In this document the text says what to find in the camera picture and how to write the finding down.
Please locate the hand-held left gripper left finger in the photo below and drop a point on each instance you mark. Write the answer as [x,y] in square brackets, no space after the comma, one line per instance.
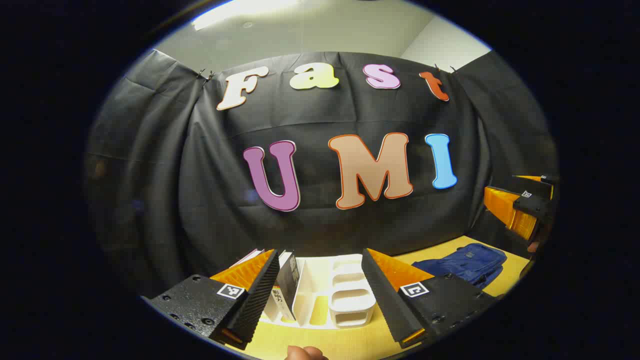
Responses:
[260,295]

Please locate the metal clip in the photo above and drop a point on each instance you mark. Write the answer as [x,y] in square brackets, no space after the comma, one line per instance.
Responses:
[206,75]
[440,68]

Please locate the pink cover book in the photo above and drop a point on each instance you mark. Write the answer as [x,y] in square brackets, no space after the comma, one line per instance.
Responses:
[250,257]

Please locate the black book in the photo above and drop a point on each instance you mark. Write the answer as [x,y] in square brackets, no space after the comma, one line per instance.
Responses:
[287,285]

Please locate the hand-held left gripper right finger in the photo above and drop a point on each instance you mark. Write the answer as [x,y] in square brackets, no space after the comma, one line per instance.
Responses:
[387,305]

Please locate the white plastic bookshelf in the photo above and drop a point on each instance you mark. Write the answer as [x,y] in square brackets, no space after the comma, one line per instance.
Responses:
[350,300]

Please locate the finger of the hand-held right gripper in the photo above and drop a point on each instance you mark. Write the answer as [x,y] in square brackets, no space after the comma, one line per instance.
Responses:
[540,185]
[532,205]

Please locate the black backdrop cloth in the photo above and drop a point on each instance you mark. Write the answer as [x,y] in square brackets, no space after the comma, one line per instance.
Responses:
[165,175]

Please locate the blue schoolbag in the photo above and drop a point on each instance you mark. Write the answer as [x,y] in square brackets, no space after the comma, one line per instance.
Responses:
[465,262]

